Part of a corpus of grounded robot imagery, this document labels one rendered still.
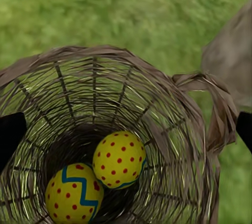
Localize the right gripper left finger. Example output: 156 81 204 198
0 111 28 174

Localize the wicker basket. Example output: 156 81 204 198
0 44 241 224

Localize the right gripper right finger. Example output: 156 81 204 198
236 111 252 153

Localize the easter egg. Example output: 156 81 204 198
91 130 147 190
45 161 107 224

